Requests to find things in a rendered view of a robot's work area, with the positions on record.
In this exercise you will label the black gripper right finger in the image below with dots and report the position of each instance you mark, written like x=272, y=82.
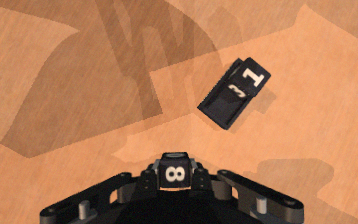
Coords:
x=259, y=201

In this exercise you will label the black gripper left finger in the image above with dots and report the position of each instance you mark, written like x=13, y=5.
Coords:
x=95, y=200

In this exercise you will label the black calendar cube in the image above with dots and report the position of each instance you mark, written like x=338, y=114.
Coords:
x=175, y=170
x=247, y=79

